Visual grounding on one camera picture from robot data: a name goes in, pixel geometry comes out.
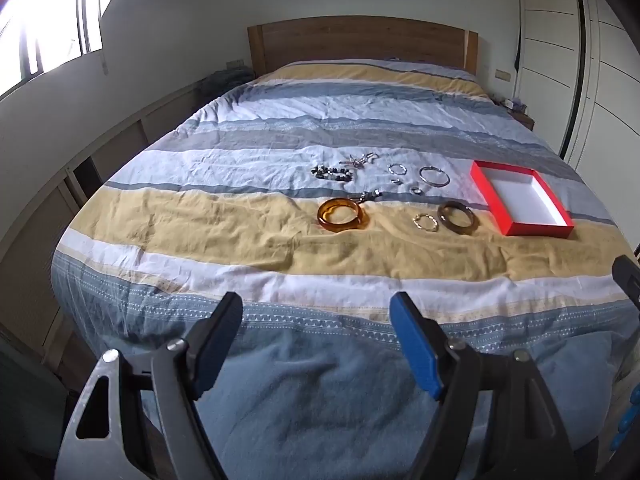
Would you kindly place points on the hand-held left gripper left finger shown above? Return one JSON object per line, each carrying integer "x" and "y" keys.
{"x": 210, "y": 360}

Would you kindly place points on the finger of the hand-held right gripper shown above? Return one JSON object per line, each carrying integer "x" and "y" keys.
{"x": 629, "y": 277}

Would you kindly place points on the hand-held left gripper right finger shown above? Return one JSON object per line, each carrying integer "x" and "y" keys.
{"x": 415, "y": 345}

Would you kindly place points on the amber bangle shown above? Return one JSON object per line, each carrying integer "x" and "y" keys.
{"x": 330, "y": 225}

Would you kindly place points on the red cardboard box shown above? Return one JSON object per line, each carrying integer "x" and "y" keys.
{"x": 487, "y": 195}

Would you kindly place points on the plain silver bangle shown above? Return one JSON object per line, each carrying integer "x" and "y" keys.
{"x": 424, "y": 180}

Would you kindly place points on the person's right hand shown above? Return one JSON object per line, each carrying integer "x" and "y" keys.
{"x": 631, "y": 425}

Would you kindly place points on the brown bangle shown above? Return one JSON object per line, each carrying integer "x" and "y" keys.
{"x": 445, "y": 222}

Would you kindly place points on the striped bed blanket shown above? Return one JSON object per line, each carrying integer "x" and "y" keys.
{"x": 250, "y": 240}

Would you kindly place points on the wooden nightstand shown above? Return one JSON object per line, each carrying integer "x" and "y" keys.
{"x": 522, "y": 119}

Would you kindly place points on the white wardrobe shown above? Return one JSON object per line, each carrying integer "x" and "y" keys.
{"x": 600, "y": 60}

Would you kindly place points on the wooden side cabinet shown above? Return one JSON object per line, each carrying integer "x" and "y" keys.
{"x": 100, "y": 150}

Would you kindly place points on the grey cloth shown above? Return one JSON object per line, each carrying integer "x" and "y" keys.
{"x": 222, "y": 80}

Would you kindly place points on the wooden headboard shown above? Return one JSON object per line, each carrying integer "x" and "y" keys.
{"x": 360, "y": 40}

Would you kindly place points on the window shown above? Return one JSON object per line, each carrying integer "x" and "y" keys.
{"x": 45, "y": 20}

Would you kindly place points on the wall switch plate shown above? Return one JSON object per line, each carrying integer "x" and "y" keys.
{"x": 503, "y": 74}

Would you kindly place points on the wall outlet plate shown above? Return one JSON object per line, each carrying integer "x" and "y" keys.
{"x": 235, "y": 64}

